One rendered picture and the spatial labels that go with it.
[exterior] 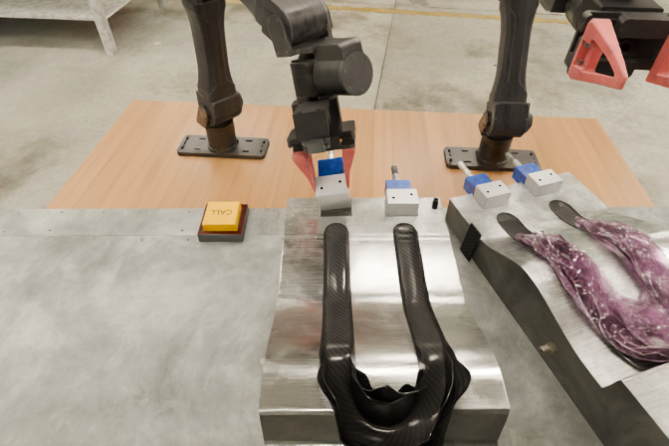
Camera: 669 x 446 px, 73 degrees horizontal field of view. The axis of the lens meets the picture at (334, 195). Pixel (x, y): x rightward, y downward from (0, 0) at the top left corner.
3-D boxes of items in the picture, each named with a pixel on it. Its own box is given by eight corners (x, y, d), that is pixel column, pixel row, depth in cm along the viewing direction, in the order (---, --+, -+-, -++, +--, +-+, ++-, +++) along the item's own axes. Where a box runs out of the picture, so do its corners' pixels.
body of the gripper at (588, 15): (689, 20, 47) (658, -7, 52) (588, 16, 48) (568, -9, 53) (658, 76, 52) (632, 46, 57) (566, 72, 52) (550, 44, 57)
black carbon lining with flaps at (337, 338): (322, 231, 73) (321, 188, 67) (420, 231, 74) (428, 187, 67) (317, 470, 48) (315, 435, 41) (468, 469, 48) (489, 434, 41)
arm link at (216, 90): (243, 119, 96) (225, -45, 73) (216, 131, 93) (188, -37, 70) (226, 107, 99) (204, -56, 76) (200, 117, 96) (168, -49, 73)
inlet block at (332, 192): (318, 145, 81) (312, 128, 76) (344, 141, 81) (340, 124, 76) (322, 211, 75) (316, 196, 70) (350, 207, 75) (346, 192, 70)
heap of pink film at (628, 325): (502, 238, 74) (515, 203, 69) (591, 215, 78) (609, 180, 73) (621, 385, 55) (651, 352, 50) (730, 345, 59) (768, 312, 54)
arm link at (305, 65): (347, 96, 65) (340, 47, 63) (318, 106, 62) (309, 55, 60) (319, 95, 70) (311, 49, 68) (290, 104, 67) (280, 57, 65)
